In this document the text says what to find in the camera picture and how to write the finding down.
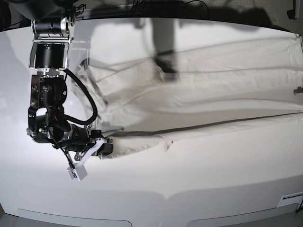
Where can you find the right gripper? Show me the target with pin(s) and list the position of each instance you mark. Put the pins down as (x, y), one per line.
(99, 143)

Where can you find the beige T-shirt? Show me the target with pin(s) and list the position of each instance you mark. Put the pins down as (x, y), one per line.
(159, 100)

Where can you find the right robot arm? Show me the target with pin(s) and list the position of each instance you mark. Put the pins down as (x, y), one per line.
(53, 23)

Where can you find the white label sticker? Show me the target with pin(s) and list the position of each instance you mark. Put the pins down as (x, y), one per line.
(294, 198)

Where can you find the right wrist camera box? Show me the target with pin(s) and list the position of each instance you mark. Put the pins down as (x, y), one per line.
(79, 172)

